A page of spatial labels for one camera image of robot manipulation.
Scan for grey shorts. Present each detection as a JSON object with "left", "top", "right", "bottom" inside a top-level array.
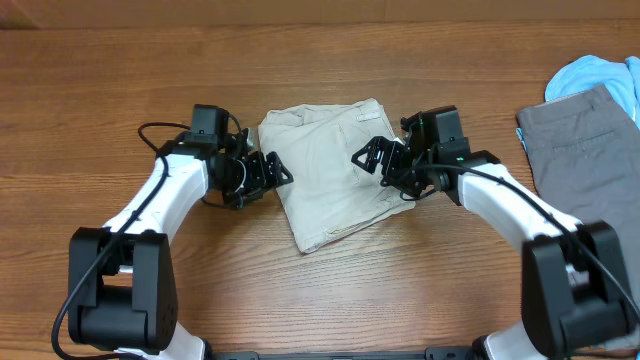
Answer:
[{"left": 517, "top": 85, "right": 639, "bottom": 300}]

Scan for beige khaki shorts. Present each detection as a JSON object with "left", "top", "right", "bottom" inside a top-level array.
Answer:
[{"left": 258, "top": 98, "right": 415, "bottom": 254}]

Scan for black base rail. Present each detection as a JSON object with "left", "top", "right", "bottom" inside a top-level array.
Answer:
[{"left": 204, "top": 346, "right": 482, "bottom": 360}]

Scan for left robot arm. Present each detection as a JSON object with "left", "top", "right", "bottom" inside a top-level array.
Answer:
[{"left": 51, "top": 104, "right": 294, "bottom": 360}]

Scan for light blue garment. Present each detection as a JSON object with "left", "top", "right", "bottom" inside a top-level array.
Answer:
[{"left": 544, "top": 55, "right": 639, "bottom": 125}]

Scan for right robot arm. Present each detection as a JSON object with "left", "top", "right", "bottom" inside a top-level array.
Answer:
[{"left": 351, "top": 106, "right": 639, "bottom": 359}]

